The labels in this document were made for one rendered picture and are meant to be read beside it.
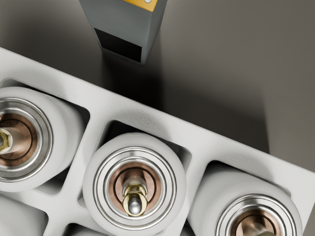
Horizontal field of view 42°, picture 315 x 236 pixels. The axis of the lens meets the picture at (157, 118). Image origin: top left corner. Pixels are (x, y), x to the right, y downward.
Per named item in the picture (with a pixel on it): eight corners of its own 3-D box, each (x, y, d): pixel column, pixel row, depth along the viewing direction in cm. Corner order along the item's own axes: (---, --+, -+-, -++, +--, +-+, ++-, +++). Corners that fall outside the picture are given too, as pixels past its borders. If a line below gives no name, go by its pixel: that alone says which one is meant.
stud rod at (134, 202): (126, 188, 36) (124, 206, 28) (136, 182, 36) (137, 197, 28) (133, 198, 36) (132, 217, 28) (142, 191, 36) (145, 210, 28)
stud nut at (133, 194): (117, 197, 30) (117, 199, 29) (137, 184, 30) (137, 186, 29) (132, 219, 30) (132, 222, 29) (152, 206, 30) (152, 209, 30)
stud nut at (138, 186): (119, 189, 34) (119, 191, 33) (137, 177, 34) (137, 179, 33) (132, 209, 34) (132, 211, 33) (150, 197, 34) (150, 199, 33)
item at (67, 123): (88, 170, 55) (66, 192, 37) (15, 171, 54) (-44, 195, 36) (88, 98, 55) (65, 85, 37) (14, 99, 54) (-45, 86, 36)
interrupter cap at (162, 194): (76, 176, 37) (75, 177, 36) (146, 129, 38) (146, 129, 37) (123, 245, 37) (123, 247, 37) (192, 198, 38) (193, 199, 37)
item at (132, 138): (84, 157, 55) (60, 173, 37) (144, 117, 55) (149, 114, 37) (124, 217, 55) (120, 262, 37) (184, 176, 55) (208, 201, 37)
